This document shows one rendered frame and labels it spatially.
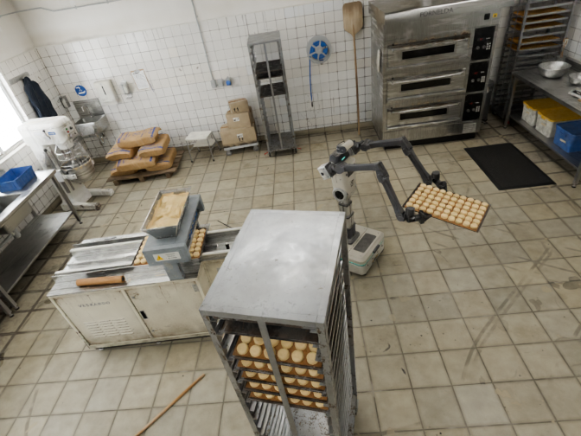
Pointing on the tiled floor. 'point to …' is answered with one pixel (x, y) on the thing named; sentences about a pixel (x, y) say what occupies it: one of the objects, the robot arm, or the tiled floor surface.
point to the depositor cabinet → (133, 304)
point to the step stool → (201, 141)
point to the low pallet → (148, 172)
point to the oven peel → (354, 18)
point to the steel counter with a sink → (30, 252)
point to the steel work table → (558, 91)
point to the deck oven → (431, 67)
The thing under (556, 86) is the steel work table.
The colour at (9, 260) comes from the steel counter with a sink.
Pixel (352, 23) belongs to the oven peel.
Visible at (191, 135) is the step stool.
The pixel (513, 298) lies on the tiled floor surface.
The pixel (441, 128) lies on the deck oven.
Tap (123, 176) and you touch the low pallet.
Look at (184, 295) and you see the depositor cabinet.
